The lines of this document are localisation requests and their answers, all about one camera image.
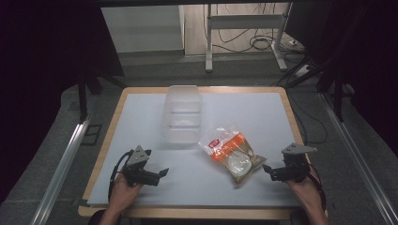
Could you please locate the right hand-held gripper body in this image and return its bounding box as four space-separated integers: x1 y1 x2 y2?
269 142 319 184

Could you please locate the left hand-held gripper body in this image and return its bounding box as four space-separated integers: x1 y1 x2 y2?
121 144 161 188

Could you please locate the orange and clear snack bag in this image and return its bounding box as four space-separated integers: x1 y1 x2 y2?
197 125 268 188

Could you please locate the clear plastic container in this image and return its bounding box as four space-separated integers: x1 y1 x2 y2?
163 84 203 145

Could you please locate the person's right hand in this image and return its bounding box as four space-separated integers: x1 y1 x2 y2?
285 177 324 211

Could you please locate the person's left hand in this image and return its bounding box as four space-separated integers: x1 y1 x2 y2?
107 173 144 215

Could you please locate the white table mat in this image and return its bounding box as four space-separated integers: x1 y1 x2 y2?
86 92 302 208

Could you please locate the wooden table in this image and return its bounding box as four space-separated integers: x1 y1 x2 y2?
77 86 311 220

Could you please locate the black stand leg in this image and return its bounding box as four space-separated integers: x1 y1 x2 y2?
76 69 104 124
315 67 356 123

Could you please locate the white power strip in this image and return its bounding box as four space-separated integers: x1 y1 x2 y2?
294 64 312 78

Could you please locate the white cabinet panel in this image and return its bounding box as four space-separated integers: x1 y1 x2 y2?
99 5 186 53

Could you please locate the white metal stand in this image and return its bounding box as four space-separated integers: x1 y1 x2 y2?
204 2 294 73

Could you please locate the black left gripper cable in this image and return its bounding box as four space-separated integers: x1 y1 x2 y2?
107 149 135 202

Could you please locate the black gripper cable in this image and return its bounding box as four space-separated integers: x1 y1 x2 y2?
107 149 135 202
308 164 329 211

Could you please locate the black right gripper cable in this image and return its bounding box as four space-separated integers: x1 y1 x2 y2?
308 164 329 211

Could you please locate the thin black floor cable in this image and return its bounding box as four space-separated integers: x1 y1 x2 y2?
287 92 329 145

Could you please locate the aluminium floor rail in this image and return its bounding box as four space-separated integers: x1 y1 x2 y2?
318 92 398 225
29 114 92 225

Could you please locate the black floor cable bundle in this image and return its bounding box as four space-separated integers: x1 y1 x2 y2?
215 3 284 54

